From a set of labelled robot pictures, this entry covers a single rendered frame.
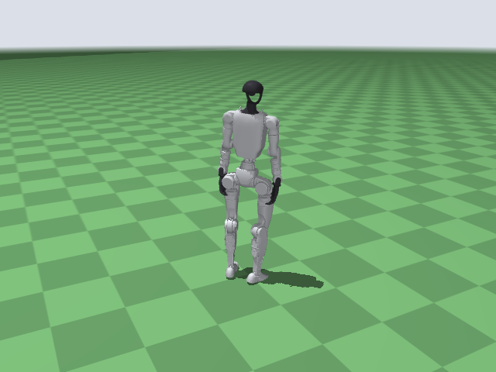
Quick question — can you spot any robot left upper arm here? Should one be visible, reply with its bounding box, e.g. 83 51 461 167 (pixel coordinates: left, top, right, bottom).
222 110 235 149

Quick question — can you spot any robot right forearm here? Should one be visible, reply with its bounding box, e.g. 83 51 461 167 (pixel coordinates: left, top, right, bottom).
270 147 282 183

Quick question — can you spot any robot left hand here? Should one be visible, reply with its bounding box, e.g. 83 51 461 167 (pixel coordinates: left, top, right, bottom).
219 167 227 196

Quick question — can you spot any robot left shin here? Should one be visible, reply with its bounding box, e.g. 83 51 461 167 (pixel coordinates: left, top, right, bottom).
225 219 237 268

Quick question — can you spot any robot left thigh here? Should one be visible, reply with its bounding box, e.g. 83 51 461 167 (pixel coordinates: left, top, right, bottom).
222 172 239 233

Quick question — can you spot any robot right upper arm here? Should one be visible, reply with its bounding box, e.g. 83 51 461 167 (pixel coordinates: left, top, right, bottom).
264 115 280 157

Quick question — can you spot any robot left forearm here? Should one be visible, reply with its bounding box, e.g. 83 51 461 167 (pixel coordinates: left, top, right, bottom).
218 145 231 174

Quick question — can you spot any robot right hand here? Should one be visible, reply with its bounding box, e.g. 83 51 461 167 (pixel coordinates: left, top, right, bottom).
265 177 281 205

